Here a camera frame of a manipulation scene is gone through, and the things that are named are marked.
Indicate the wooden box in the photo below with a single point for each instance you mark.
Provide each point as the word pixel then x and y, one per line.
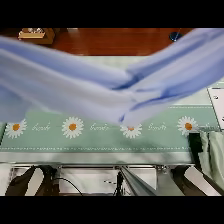
pixel 36 36

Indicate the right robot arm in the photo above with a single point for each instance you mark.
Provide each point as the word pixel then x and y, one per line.
pixel 186 181

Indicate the silver frame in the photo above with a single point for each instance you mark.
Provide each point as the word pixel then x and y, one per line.
pixel 137 185

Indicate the white board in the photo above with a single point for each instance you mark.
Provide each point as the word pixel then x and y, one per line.
pixel 217 106

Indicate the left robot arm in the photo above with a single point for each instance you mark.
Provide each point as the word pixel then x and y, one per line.
pixel 20 183

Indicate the light blue shirt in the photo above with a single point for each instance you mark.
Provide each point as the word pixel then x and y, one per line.
pixel 66 86

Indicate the pale green garment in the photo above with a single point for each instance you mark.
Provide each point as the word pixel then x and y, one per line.
pixel 213 156

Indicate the blue round object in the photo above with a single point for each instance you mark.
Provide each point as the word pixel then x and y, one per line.
pixel 175 36

